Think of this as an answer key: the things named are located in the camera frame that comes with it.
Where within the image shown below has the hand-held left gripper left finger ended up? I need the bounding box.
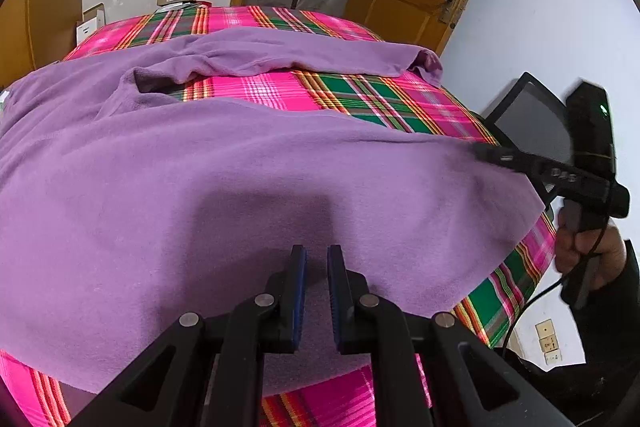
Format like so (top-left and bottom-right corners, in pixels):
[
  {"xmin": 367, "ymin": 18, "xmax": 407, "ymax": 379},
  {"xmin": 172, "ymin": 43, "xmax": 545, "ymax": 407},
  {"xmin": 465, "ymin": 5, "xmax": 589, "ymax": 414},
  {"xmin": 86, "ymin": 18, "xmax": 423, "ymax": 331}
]
[{"xmin": 72, "ymin": 244, "xmax": 307, "ymax": 427}]

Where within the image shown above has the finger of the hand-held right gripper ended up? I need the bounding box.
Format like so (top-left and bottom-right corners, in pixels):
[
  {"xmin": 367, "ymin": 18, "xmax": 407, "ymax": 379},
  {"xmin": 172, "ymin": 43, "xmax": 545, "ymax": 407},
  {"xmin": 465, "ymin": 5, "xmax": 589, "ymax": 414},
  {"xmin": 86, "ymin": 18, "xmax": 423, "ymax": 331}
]
[{"xmin": 472, "ymin": 143, "xmax": 544, "ymax": 180}]

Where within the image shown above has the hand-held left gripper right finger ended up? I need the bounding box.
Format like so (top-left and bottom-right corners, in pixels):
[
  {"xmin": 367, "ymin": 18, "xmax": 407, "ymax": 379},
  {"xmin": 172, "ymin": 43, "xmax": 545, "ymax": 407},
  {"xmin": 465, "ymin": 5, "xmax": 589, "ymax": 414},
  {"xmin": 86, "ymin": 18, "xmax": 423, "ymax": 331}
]
[{"xmin": 327, "ymin": 244, "xmax": 573, "ymax": 427}]

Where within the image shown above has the purple sweater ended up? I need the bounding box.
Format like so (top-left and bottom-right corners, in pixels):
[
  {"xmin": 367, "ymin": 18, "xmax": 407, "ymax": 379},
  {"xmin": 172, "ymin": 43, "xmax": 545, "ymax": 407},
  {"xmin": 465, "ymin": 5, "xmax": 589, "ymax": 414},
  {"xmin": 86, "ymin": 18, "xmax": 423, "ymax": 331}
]
[{"xmin": 0, "ymin": 27, "xmax": 546, "ymax": 395}]

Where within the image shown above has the person's right forearm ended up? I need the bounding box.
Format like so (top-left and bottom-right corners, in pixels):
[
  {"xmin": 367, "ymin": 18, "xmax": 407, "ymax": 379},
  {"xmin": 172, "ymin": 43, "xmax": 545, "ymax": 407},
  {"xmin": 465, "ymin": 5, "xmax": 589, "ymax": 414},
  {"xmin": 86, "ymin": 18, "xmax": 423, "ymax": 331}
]
[{"xmin": 500, "ymin": 239, "xmax": 640, "ymax": 427}]

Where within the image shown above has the person's right hand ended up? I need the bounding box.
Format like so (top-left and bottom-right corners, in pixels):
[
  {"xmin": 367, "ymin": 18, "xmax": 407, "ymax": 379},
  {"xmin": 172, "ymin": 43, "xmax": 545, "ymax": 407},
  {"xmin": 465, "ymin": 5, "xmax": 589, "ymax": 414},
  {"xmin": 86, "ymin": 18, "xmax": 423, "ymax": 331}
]
[{"xmin": 555, "ymin": 206, "xmax": 627, "ymax": 292}]

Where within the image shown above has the black monitor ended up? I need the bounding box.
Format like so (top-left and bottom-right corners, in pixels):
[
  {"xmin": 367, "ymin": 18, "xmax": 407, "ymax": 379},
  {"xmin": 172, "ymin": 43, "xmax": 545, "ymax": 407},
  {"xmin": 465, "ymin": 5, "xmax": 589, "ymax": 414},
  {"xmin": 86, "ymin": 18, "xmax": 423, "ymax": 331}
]
[{"xmin": 480, "ymin": 72, "xmax": 576, "ymax": 208}]

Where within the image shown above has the metal door lock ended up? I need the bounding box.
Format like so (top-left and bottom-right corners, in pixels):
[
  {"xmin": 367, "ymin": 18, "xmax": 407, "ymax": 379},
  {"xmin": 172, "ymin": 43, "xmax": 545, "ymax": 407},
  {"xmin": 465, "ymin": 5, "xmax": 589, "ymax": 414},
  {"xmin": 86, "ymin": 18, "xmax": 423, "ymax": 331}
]
[{"xmin": 427, "ymin": 0, "xmax": 466, "ymax": 25}]

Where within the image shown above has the pink plaid blanket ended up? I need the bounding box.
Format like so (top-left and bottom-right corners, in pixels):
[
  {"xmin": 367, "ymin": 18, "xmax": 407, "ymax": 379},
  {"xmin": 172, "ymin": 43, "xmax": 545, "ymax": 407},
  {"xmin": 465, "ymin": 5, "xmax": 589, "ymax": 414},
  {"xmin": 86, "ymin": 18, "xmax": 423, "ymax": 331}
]
[{"xmin": 0, "ymin": 5, "xmax": 558, "ymax": 427}]

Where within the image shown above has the white cardboard box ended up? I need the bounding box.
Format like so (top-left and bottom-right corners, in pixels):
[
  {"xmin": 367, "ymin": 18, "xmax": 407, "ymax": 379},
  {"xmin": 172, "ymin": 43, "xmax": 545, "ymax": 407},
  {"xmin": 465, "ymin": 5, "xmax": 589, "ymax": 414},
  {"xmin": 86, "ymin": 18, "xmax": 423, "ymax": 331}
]
[{"xmin": 75, "ymin": 3, "xmax": 107, "ymax": 44}]

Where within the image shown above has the wooden wardrobe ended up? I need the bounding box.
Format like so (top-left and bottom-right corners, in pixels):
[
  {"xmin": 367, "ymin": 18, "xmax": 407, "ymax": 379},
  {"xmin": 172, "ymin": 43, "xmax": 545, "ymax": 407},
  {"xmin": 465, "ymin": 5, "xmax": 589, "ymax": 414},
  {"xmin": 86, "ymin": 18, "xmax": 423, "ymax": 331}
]
[{"xmin": 0, "ymin": 0, "xmax": 38, "ymax": 88}]

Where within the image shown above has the black cable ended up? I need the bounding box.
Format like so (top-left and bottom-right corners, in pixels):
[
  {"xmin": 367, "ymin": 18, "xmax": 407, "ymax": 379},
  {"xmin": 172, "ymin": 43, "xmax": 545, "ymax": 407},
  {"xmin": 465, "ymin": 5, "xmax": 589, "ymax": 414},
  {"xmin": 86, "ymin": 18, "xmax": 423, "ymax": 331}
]
[{"xmin": 500, "ymin": 277, "xmax": 566, "ymax": 353}]

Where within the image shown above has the wall socket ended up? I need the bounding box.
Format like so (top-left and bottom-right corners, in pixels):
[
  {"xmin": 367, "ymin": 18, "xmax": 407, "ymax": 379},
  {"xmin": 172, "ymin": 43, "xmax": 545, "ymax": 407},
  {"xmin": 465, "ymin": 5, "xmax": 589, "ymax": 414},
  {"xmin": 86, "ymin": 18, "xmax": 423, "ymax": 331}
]
[{"xmin": 535, "ymin": 319, "xmax": 563, "ymax": 365}]

